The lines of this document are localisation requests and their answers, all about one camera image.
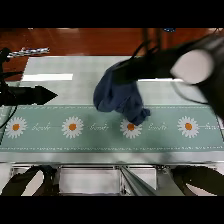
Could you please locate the dark blue T-shirt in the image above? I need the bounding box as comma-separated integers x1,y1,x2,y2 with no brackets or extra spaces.
92,59,152,127

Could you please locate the silver frame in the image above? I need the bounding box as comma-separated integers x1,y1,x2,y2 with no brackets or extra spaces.
0,161,224,197

